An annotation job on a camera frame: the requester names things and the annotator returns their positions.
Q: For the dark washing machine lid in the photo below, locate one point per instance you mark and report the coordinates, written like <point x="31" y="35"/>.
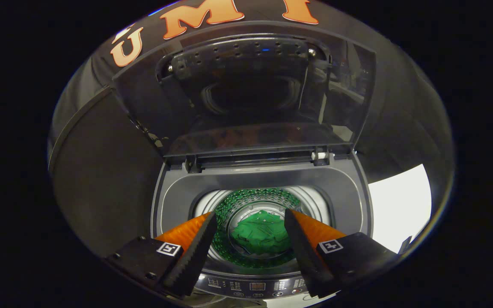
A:
<point x="250" y="128"/>

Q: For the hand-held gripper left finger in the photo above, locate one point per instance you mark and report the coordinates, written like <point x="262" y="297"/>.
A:
<point x="193" y="256"/>

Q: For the grey side cabinet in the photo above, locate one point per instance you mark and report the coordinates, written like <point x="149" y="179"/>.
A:
<point x="101" y="179"/>

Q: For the green polo shirt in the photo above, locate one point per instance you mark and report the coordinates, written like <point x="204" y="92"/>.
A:
<point x="259" y="233"/>

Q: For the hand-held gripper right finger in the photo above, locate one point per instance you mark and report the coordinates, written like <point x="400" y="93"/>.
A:
<point x="306" y="256"/>

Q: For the grey washing machine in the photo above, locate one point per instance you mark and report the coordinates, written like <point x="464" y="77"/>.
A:
<point x="178" y="192"/>

